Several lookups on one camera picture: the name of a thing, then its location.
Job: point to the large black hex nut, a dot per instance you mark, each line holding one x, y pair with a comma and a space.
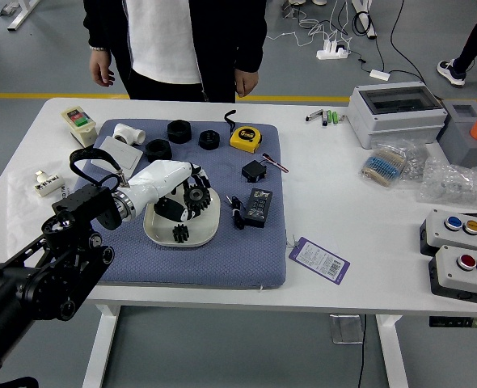
157, 150
178, 131

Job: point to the white background table leg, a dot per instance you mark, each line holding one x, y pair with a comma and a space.
22, 12
368, 24

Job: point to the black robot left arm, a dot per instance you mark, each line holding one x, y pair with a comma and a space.
40, 275

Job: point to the blue-grey quilted mat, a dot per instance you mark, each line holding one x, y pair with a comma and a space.
206, 262

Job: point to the white power adapter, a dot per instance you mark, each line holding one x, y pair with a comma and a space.
380, 75

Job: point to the white power strip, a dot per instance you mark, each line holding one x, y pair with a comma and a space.
331, 52

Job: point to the white lamp adapter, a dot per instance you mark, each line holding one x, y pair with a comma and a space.
48, 185

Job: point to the black table height controller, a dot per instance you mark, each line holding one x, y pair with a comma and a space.
448, 322

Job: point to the yellow tape measure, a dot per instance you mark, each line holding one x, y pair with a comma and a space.
245, 138

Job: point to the white pipe tee fitting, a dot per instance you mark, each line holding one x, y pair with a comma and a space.
126, 133

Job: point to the grey metal floor plate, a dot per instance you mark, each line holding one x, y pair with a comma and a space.
345, 329

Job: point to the small black gear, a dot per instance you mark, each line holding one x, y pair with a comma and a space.
180, 234

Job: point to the bubble wrap bag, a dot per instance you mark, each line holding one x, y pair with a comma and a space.
452, 184

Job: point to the clear plastic bag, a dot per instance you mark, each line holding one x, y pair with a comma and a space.
20, 182

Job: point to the big black gear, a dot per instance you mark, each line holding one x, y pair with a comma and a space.
198, 200

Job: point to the black digital display module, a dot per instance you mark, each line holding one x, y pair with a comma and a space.
258, 208

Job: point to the small black hex nut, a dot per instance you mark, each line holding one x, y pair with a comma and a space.
209, 140

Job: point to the grey block housing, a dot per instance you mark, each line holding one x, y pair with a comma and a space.
461, 141

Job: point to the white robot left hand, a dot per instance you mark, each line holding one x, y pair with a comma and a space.
161, 175

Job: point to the purple printed tag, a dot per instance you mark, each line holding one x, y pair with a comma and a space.
318, 262

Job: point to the grey metal floor bracket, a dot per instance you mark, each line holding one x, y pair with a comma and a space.
291, 10

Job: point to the bag of blue resistors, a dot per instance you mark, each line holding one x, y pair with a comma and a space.
384, 165

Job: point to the green battery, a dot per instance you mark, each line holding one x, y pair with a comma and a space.
331, 117
336, 117

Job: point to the bag of small metal parts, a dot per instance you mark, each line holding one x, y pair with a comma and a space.
416, 165

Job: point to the person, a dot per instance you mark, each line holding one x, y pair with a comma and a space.
475, 40
161, 40

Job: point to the person's right hand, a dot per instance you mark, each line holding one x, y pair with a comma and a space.
101, 68

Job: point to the white wall switch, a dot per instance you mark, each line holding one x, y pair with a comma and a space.
121, 149

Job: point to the person's left hand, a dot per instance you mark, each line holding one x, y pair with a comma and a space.
246, 83

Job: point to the red-green button control box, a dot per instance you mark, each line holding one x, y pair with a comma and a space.
452, 275

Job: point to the beige red-green push switch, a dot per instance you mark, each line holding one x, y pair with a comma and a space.
79, 125

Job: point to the three-button control box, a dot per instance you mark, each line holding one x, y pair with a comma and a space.
436, 236

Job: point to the white square plate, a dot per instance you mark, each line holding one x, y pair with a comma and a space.
204, 230

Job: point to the black square module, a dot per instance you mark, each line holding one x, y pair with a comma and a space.
254, 171

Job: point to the grey distribution box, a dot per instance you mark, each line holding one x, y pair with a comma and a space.
396, 121

